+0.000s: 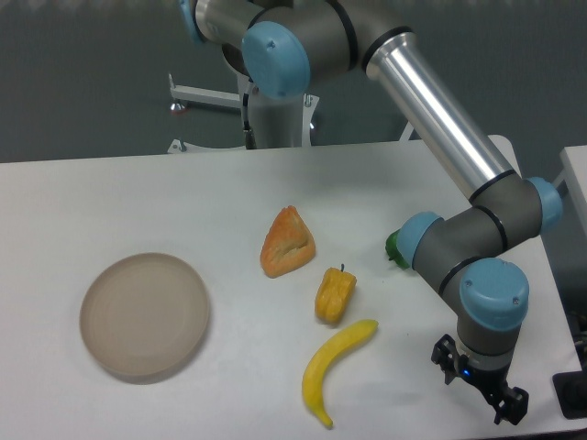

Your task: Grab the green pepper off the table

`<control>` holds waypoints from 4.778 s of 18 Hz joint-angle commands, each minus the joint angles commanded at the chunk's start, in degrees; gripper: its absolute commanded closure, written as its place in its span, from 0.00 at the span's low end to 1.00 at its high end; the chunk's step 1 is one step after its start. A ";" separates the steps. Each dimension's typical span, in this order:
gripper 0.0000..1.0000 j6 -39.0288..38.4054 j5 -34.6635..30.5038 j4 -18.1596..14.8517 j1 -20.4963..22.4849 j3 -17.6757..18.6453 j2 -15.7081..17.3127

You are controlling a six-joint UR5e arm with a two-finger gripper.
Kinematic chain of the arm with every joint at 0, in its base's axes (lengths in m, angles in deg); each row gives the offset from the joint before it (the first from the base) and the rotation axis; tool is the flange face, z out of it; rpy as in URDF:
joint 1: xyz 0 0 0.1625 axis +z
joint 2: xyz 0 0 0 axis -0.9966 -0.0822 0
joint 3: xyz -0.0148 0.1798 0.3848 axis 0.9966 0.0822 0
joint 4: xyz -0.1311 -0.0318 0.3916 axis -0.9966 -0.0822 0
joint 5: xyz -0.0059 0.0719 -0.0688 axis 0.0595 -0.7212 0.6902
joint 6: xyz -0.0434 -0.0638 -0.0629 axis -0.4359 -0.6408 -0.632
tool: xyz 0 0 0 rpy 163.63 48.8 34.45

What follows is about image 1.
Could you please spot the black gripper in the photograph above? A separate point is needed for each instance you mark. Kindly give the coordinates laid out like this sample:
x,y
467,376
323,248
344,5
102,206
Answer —
x,y
487,374

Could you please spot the green toy pepper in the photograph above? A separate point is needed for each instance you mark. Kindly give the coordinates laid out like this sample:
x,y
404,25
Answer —
x,y
393,252

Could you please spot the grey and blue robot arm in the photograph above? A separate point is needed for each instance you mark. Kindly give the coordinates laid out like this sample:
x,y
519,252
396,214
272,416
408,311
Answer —
x,y
285,47

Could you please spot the yellow toy pepper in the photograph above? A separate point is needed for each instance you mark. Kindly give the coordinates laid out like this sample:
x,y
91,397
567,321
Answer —
x,y
334,294

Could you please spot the black box at table edge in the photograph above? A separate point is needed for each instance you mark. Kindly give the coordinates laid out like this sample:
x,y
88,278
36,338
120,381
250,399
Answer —
x,y
570,388

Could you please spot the yellow toy banana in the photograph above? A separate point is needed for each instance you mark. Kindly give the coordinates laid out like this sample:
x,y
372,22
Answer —
x,y
336,347

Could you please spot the orange toy pastry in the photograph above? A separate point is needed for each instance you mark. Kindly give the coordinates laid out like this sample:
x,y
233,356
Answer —
x,y
289,244

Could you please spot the white side table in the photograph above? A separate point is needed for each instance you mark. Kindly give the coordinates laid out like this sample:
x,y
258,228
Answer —
x,y
571,181

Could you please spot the beige round plate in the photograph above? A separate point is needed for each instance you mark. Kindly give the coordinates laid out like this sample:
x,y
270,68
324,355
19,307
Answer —
x,y
143,318

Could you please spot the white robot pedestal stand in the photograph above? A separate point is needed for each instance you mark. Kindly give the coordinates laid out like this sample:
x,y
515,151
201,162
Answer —
x,y
344,113

